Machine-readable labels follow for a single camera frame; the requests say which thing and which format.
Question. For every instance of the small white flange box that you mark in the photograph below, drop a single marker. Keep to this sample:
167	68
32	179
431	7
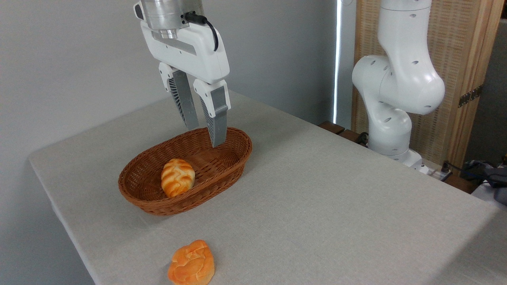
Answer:
138	10

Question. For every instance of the dark brown wooden block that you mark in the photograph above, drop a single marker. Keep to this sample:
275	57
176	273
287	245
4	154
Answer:
332	127
350	136

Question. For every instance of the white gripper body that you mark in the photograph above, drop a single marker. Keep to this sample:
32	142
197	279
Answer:
198	51

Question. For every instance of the grey blue bag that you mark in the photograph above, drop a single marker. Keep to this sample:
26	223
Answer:
493	178

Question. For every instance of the round orange bread roll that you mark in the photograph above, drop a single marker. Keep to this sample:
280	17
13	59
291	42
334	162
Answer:
192	264

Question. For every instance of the brown wicker oval basket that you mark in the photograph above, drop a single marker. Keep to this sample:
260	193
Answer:
216	170

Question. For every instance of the grey fabric tablecloth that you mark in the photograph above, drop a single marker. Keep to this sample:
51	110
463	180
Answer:
317	206

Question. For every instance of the braided golden bread loaf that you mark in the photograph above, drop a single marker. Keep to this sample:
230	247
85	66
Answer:
177	178

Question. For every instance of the dark metal screen hinge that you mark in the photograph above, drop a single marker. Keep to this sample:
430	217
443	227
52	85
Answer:
470	96

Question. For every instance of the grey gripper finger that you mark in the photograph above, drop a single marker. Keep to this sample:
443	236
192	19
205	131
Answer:
184	99
217	118

